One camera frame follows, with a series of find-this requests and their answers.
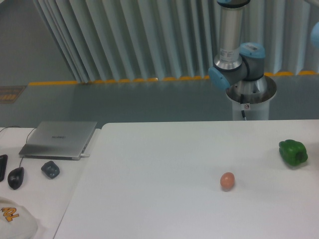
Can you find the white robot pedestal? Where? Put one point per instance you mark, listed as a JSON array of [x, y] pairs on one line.
[[251, 99]]

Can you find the green bell pepper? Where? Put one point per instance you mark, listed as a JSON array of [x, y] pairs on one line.
[[294, 153]]

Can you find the white cap with yellow letters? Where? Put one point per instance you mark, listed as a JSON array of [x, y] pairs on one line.
[[16, 222]]

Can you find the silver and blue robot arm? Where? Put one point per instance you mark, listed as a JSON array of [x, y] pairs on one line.
[[230, 44]]

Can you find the silver closed laptop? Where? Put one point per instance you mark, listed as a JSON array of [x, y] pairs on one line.
[[65, 140]]

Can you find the brown egg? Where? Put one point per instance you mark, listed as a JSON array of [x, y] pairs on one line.
[[227, 181]]

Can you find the black computer mouse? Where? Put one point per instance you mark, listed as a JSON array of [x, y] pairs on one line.
[[15, 178]]

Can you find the grey folding partition screen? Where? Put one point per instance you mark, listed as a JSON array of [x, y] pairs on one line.
[[117, 40]]

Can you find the dark grey small case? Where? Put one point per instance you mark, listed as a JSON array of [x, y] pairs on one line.
[[50, 169]]

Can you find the black flat device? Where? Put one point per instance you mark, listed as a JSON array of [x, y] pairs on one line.
[[3, 164]]

